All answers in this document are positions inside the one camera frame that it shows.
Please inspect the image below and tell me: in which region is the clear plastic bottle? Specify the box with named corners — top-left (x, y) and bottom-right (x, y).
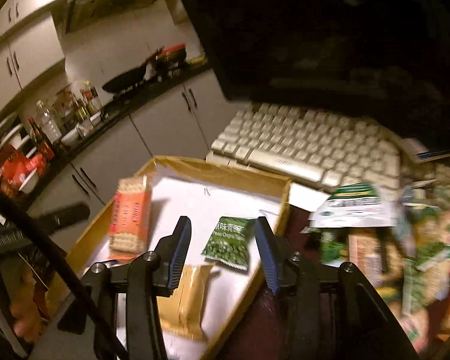
top-left (36, 100), bottom-right (62, 144)

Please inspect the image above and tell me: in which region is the white green medicine box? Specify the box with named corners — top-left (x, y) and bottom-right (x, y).
top-left (310, 182), bottom-right (396, 229)

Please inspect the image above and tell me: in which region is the white computer keyboard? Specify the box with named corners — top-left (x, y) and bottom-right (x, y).
top-left (211, 103), bottom-right (401, 192)

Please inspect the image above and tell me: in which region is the black computer monitor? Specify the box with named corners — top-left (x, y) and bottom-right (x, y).
top-left (181, 0), bottom-right (450, 150)

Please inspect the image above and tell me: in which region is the black cable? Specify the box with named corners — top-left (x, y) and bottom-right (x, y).
top-left (0, 187), bottom-right (128, 360)

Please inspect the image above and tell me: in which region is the tan snack packet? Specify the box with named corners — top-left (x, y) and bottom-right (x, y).
top-left (157, 264), bottom-right (215, 341)

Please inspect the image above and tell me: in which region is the cardboard box tray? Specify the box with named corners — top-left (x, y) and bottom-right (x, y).
top-left (31, 156), bottom-right (291, 359)

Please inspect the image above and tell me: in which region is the red snack bag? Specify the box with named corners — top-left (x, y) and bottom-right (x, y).
top-left (0, 145), bottom-right (48, 197)

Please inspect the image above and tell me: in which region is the range hood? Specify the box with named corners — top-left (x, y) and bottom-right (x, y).
top-left (64, 0), bottom-right (173, 35)

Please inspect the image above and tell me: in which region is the dark sauce bottle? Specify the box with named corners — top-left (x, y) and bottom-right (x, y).
top-left (28, 117), bottom-right (55, 160)

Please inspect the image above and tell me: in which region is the black frying pan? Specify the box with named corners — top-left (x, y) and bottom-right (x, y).
top-left (101, 47), bottom-right (163, 94)

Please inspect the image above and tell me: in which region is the orange soda cracker pack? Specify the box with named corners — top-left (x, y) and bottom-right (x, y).
top-left (109, 175), bottom-right (152, 261)

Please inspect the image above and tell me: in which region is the red lidded pot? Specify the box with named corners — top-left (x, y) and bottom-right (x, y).
top-left (153, 43), bottom-right (187, 74)

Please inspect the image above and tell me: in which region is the green peas snack bag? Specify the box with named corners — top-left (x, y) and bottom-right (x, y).
top-left (201, 216), bottom-right (255, 272)

